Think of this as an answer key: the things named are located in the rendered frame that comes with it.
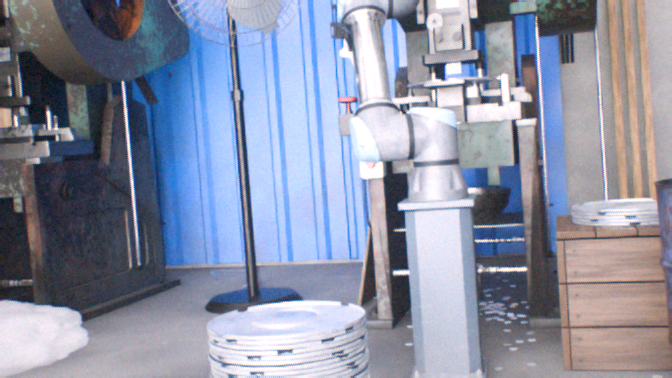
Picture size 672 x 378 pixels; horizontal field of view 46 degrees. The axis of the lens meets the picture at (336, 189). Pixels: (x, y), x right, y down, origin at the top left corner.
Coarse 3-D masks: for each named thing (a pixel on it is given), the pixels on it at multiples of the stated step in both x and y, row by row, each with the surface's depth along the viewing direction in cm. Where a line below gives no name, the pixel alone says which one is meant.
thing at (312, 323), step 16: (272, 304) 161; (288, 304) 161; (304, 304) 161; (320, 304) 159; (336, 304) 158; (352, 304) 154; (224, 320) 151; (240, 320) 150; (256, 320) 146; (272, 320) 145; (288, 320) 144; (304, 320) 143; (320, 320) 144; (336, 320) 144; (352, 320) 143; (224, 336) 136; (240, 336) 135; (256, 336) 133; (272, 336) 133; (288, 336) 132; (304, 336) 133
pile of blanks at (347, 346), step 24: (216, 336) 139; (312, 336) 133; (336, 336) 138; (360, 336) 144; (216, 360) 142; (240, 360) 135; (264, 360) 133; (288, 360) 133; (312, 360) 134; (336, 360) 135; (360, 360) 140
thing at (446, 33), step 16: (432, 0) 269; (448, 0) 268; (464, 0) 267; (432, 16) 269; (448, 16) 268; (464, 16) 267; (432, 32) 270; (448, 32) 266; (464, 32) 267; (432, 48) 271; (448, 48) 266; (464, 48) 266
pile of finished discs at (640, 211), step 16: (576, 208) 210; (592, 208) 212; (608, 208) 209; (624, 208) 206; (640, 208) 203; (656, 208) 197; (592, 224) 204; (608, 224) 201; (624, 224) 198; (640, 224) 198; (656, 224) 197
